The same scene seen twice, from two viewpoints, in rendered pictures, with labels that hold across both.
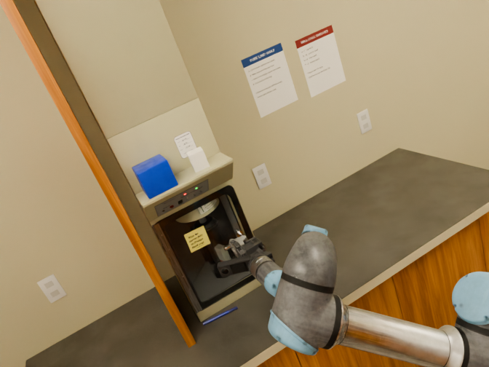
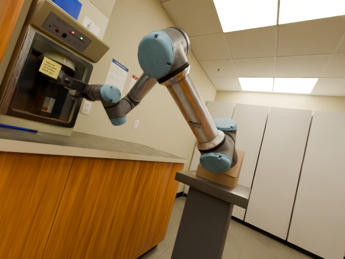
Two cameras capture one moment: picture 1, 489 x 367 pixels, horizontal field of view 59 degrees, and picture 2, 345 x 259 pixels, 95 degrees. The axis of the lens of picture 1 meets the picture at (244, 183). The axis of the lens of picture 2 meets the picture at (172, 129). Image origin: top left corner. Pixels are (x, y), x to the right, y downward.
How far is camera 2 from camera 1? 0.98 m
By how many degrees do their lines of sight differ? 48
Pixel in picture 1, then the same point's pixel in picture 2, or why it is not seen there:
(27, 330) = not seen: outside the picture
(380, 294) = (131, 169)
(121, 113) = not seen: outside the picture
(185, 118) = (97, 17)
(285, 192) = (90, 125)
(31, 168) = not seen: outside the picture
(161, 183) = (69, 6)
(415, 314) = (136, 196)
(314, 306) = (182, 43)
